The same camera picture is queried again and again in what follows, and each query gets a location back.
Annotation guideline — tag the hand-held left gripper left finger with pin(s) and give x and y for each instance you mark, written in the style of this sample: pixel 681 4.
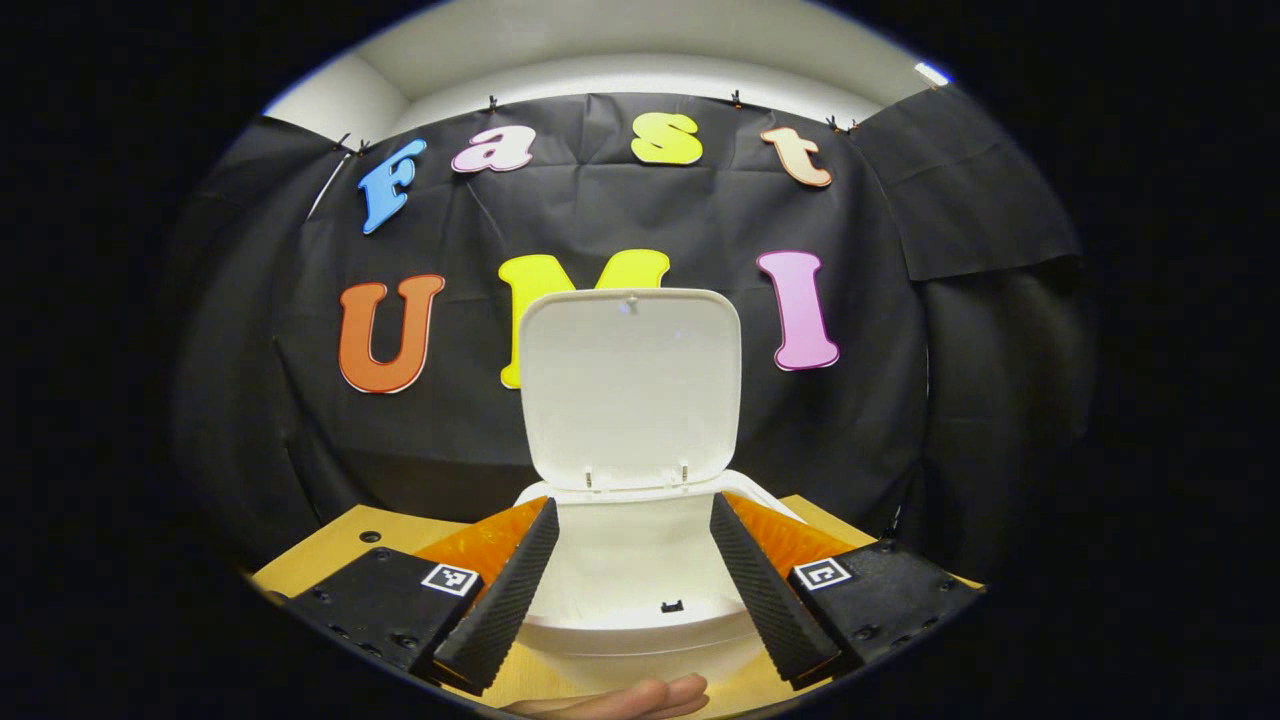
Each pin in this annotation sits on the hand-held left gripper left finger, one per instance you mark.
pixel 505 600

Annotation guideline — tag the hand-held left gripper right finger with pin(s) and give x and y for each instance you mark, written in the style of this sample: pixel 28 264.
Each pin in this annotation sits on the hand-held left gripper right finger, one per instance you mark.
pixel 760 590

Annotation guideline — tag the white desktop garbage bin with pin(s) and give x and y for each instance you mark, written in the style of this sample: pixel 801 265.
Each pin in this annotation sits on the white desktop garbage bin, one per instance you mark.
pixel 630 400

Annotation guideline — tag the small ceiling light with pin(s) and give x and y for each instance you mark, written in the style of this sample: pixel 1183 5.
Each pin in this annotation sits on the small ceiling light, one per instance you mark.
pixel 932 74

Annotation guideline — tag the black backdrop cloth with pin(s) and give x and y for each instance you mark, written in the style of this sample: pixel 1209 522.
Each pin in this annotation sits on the black backdrop cloth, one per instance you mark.
pixel 450 420

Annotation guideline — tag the wooden desktop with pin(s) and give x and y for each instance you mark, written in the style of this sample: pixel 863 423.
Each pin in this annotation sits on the wooden desktop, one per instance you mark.
pixel 320 562

